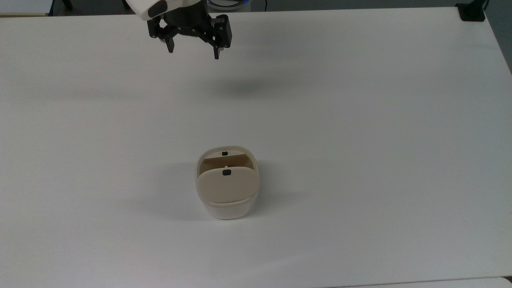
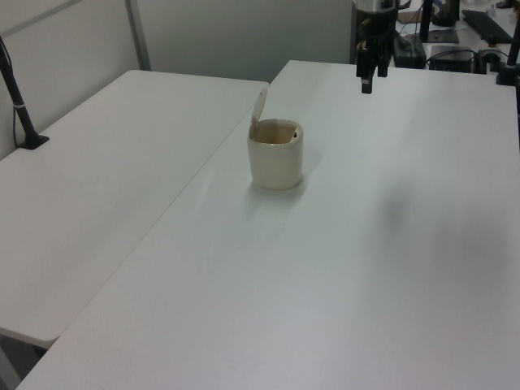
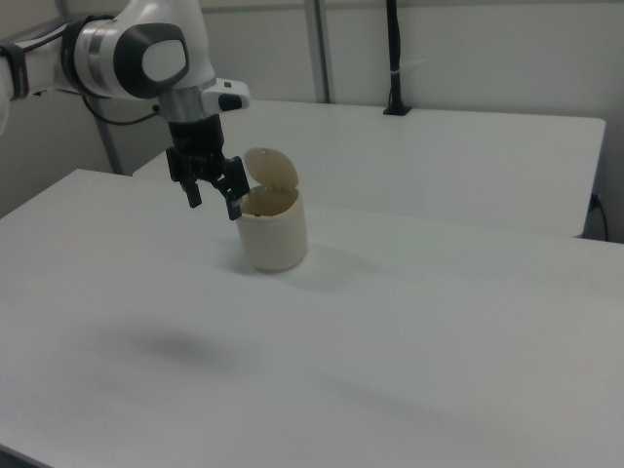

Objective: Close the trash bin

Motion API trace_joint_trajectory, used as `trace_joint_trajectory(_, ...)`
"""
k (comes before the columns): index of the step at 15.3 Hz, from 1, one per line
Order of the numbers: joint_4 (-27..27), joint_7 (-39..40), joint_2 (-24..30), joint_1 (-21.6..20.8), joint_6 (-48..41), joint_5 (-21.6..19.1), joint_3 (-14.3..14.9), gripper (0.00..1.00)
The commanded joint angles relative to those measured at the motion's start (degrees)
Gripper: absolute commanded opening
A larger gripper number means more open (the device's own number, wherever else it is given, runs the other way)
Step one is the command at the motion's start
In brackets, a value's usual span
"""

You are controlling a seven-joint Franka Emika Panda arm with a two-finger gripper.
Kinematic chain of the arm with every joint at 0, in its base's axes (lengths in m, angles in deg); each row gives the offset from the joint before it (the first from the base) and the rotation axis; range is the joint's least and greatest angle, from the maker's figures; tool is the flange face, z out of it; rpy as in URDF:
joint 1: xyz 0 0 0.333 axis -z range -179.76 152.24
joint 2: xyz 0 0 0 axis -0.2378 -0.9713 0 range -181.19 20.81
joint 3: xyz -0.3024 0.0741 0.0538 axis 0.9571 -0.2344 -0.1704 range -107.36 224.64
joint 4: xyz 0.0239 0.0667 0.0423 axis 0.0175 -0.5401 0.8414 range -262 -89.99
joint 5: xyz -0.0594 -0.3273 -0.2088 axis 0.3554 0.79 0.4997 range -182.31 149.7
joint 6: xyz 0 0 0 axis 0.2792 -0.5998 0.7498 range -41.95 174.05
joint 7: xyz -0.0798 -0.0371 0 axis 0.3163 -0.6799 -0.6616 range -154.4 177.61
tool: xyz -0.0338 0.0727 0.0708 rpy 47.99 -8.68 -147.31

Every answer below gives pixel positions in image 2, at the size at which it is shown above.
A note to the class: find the cream cup with open lid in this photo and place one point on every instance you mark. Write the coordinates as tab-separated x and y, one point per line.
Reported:
276	162

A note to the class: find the black clamp stand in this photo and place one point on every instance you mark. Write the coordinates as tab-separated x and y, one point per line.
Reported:
511	61

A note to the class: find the black camera stand pole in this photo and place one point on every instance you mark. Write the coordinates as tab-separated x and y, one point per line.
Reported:
18	101

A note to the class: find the black electronics box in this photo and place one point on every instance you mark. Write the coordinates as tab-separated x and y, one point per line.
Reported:
451	57

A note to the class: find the black power box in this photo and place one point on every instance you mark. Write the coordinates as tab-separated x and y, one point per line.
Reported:
408	55

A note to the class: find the black keyboard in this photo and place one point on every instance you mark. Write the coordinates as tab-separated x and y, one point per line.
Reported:
487	25

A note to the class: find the beige trash bin lid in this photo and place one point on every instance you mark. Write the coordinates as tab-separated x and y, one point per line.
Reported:
259	109

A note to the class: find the black flat monitor base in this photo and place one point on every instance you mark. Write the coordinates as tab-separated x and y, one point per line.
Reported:
442	36

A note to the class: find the thin black pole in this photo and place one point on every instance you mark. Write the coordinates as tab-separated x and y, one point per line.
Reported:
425	20

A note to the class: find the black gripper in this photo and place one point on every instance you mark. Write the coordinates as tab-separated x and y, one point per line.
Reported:
375	28

